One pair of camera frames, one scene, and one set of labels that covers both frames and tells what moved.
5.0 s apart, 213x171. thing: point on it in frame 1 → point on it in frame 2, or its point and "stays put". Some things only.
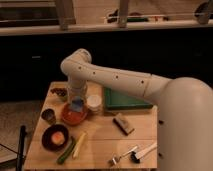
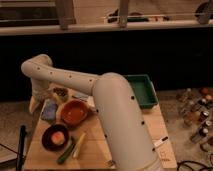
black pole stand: [21, 150] stays put
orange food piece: [58, 138] stays put
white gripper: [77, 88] → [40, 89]
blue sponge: [77, 103] → [49, 110]
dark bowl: [48, 134] stays put
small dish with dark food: [58, 93] stays put
